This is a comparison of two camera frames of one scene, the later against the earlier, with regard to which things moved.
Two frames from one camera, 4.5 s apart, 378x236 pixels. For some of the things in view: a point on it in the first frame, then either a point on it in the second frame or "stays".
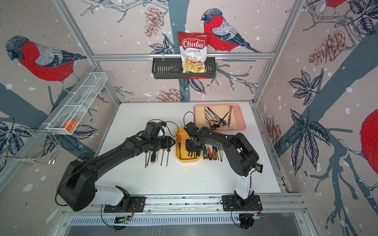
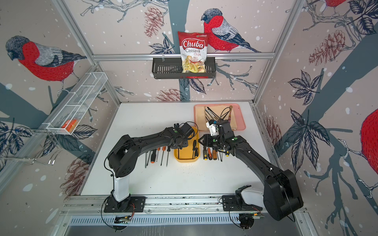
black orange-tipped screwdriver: [153, 157] stays
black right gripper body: [190, 147] to [215, 141]
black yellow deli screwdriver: [145, 152] stays
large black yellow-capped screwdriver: [168, 150] stays
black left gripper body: [160, 142] to [184, 144]
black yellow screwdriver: [204, 153] stays
